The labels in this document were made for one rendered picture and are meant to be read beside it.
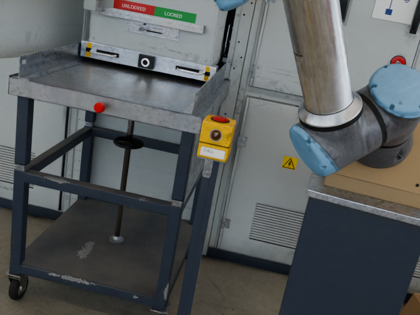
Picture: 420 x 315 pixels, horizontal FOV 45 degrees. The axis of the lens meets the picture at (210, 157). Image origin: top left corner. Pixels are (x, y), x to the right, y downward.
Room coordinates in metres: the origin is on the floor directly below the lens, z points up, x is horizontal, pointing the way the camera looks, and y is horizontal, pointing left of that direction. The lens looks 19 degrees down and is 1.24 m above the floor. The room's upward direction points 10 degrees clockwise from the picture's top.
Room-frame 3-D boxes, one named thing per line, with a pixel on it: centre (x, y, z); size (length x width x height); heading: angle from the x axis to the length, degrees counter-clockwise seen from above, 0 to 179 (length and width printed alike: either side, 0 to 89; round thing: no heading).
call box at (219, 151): (1.27, -0.01, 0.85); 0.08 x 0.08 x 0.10; 84
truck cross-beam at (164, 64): (1.97, 0.30, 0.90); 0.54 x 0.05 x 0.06; 84
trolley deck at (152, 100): (1.83, 0.31, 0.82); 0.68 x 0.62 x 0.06; 174
